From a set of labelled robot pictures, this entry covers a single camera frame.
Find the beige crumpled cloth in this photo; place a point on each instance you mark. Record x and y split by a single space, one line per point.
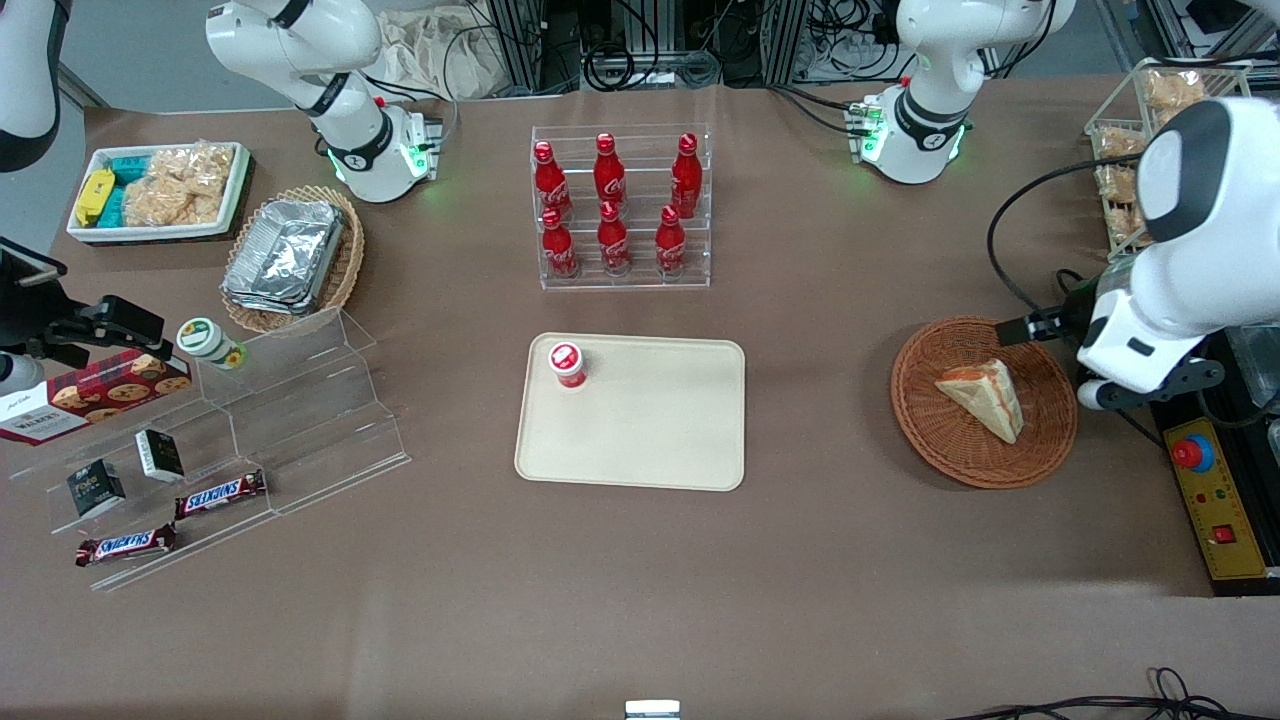
440 55

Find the white rectangular snack bin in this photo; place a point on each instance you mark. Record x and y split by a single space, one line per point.
90 232

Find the green lid white bottle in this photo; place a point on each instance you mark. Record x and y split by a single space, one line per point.
208 341

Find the clear acrylic step stand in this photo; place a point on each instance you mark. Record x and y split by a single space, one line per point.
300 420

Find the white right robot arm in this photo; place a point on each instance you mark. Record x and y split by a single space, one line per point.
340 70

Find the aluminium frame rack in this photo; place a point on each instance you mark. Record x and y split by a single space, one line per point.
760 40

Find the clear bag of crackers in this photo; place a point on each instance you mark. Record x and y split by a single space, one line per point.
165 205
195 165

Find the clear bag of pastry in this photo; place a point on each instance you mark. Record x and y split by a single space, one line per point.
1120 145
1118 183
1128 228
1175 90

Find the beige plastic tray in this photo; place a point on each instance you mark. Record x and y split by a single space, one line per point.
650 430

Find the small silver metal block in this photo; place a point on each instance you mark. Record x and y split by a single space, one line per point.
652 710

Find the Snickers chocolate bar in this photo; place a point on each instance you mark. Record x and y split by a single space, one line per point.
125 545
220 494

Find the teal snack packet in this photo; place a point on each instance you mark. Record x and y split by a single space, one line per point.
125 190

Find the red white yogurt cup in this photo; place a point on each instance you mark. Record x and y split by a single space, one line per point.
567 364

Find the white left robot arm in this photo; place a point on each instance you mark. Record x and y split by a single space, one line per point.
1220 230

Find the yellow snack packet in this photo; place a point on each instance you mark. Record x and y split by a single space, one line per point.
95 196

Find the red tartan cookie box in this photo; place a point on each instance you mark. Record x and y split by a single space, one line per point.
95 395

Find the yellow black control box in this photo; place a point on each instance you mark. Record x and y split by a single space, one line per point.
1225 510

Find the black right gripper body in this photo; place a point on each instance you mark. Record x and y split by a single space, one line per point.
28 315

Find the red emergency stop button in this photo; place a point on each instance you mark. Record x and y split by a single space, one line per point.
1192 453

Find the oval wicker basket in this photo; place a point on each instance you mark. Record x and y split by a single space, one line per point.
345 270

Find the small black box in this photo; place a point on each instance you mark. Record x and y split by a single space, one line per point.
95 488
160 455

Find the red cola bottle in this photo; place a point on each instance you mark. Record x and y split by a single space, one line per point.
548 180
613 245
608 175
686 178
558 250
670 248

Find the round wicker basket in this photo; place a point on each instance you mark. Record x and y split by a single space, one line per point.
930 420

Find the stack of foil containers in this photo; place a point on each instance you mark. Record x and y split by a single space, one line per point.
285 255

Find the clear acrylic bottle rack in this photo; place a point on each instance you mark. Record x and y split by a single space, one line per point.
625 280

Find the triangular wrapped sandwich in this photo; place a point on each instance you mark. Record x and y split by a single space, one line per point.
985 398

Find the brown table cover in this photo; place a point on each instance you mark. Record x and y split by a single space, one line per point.
640 600

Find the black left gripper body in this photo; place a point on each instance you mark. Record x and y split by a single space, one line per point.
1075 309

